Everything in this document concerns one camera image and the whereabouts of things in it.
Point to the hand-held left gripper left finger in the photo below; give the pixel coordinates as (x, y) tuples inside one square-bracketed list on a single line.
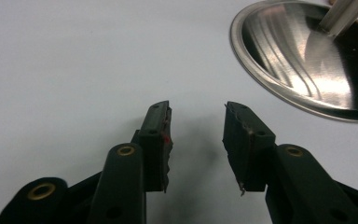
[(155, 149)]

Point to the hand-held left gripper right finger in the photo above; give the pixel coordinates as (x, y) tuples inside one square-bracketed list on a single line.
[(248, 155)]

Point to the steel utensil stand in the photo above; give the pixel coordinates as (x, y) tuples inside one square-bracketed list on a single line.
[(292, 62)]

